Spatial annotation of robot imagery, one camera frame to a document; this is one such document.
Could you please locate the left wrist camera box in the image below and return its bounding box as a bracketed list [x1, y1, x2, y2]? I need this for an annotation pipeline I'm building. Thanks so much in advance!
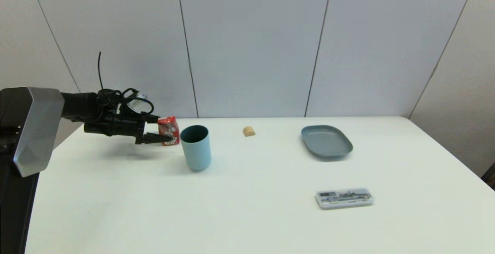
[127, 94, 150, 114]

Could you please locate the dark object beside table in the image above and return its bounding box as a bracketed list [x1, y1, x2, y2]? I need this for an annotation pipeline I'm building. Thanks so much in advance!
[481, 162, 495, 191]

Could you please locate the light blue cup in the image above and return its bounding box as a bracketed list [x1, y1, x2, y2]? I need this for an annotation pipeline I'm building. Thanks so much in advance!
[180, 125, 212, 171]

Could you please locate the red snack packet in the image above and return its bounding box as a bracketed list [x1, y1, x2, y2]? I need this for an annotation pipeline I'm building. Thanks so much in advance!
[157, 116, 181, 147]

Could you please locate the clear flat tool case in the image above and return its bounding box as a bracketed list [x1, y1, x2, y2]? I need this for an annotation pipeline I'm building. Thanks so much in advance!
[315, 188, 374, 210]

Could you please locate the grey-blue oval plate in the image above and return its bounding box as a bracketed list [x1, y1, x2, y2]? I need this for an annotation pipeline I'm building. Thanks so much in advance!
[301, 125, 353, 159]

